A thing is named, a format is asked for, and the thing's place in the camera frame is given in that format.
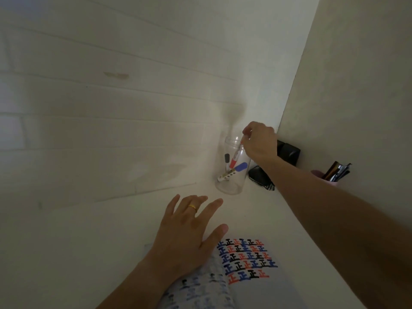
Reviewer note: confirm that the red whiteboard marker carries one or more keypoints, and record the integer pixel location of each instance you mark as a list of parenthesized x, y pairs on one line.
[(235, 156)]

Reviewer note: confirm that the person's left middle finger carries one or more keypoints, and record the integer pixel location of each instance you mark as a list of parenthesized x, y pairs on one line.
[(200, 205)]

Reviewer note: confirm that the brown pen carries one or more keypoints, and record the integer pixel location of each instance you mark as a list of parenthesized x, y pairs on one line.
[(331, 170)]

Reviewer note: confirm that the person's left hand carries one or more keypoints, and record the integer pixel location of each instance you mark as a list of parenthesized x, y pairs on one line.
[(180, 241)]

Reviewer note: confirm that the black whiteboard marker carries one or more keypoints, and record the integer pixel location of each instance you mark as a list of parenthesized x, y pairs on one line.
[(227, 160)]

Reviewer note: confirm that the blue whiteboard marker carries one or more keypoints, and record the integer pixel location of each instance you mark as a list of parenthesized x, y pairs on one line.
[(236, 168)]

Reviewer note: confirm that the person's right forearm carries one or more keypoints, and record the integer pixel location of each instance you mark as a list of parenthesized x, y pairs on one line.
[(334, 228)]

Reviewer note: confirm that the person's left thumb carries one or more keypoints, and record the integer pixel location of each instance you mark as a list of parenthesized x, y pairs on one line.
[(216, 235)]

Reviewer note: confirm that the clear plastic jar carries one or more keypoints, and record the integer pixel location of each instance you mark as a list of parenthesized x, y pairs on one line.
[(227, 186)]

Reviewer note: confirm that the person's right fingers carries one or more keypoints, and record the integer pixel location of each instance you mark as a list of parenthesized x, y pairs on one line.
[(247, 133)]

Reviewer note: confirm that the pink pen cup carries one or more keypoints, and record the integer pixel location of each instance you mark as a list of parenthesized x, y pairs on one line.
[(318, 174)]

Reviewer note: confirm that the person's left forearm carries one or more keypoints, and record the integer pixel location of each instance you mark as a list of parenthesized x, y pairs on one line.
[(132, 288)]

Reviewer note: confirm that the black pen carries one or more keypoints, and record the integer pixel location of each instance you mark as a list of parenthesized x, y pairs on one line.
[(341, 173)]

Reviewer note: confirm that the person's right hand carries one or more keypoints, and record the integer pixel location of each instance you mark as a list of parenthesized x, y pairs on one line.
[(261, 143)]

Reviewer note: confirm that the person's left little finger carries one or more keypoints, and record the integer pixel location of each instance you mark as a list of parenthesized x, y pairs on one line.
[(171, 206)]

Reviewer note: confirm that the white sheet with coloured marks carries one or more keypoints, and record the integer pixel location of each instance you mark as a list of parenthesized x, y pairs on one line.
[(244, 273)]

